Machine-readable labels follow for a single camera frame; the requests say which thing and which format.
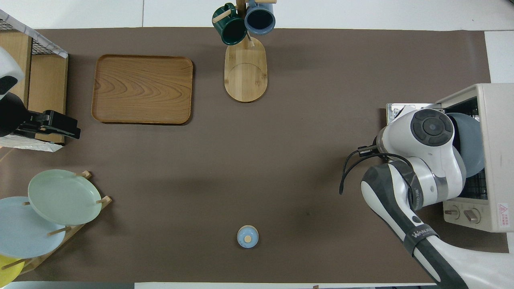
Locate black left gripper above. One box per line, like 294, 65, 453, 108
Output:
15, 110, 81, 141

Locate beige toaster oven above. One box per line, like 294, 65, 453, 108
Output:
385, 83, 514, 233

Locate pale green plate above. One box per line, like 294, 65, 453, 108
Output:
28, 169, 102, 226

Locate wooden plate rack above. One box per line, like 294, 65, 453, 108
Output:
0, 171, 113, 275

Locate rectangular wooden tray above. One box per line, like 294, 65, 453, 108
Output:
91, 54, 194, 125

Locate light blue racked plate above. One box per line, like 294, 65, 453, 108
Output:
0, 196, 67, 258

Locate yellow plate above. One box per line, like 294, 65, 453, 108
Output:
0, 254, 24, 287

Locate wooden mug tree stand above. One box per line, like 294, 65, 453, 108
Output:
212, 0, 277, 103

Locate dark green mug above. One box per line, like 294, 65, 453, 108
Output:
212, 3, 248, 45

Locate brown table mat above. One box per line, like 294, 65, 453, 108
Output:
0, 27, 510, 283

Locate blue mug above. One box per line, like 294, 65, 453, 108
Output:
244, 0, 276, 35

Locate wooden shelf with wire mesh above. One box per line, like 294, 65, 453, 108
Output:
0, 9, 69, 152

